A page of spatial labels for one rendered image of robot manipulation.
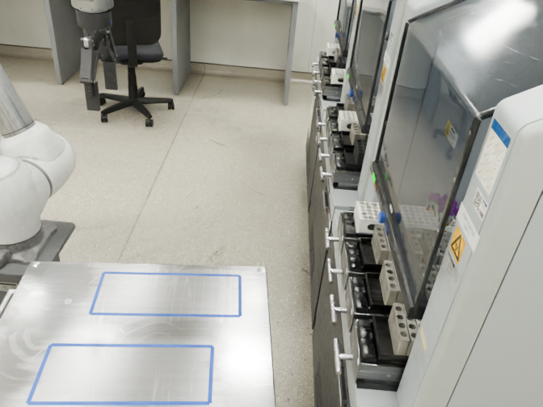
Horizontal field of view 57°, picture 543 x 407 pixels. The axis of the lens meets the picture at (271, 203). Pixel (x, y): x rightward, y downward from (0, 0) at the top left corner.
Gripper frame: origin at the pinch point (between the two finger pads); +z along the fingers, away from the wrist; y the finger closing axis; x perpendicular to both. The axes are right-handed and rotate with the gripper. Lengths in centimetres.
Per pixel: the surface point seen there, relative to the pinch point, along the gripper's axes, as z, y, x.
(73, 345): 38, 45, 4
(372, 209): 33, -11, 74
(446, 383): 28, 55, 79
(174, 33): 66, -294, -43
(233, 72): 116, -360, -1
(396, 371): 41, 42, 74
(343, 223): 39, -11, 67
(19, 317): 38, 39, -10
